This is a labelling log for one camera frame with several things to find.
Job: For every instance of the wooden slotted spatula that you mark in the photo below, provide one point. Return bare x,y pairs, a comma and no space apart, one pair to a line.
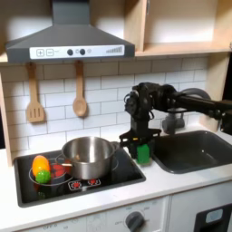
32,84

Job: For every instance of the steel pot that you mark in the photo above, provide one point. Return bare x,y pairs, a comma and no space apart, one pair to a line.
90,169

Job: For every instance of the wooden spoon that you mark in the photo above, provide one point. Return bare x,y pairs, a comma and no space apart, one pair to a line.
80,107

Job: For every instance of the grey range hood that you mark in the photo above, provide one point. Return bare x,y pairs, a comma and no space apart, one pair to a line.
69,36

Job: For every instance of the orange toy vegetable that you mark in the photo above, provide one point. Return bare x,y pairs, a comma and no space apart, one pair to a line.
40,164

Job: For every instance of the grey stove knob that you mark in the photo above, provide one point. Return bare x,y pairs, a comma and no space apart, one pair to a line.
134,222

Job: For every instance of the black oven door panel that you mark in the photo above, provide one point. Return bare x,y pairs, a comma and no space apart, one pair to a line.
201,225

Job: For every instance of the grey toy sink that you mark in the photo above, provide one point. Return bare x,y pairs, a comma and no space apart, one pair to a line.
193,151

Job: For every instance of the wooden shelf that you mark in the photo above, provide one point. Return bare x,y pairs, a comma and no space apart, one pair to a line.
181,48

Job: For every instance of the white kitchen base cabinet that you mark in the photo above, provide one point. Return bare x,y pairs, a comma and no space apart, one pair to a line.
181,208

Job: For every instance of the green bumpy toy vegetable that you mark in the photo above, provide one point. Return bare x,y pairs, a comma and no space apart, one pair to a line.
43,176

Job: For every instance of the green toy block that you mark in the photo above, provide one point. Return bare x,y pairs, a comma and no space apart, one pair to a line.
143,154

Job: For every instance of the black toy stove top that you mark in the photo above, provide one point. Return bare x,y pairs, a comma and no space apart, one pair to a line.
120,175

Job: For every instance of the wooden side post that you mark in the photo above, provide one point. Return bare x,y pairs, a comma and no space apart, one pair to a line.
5,127

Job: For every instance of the grey toy tap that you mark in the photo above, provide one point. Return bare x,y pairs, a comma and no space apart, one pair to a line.
173,123

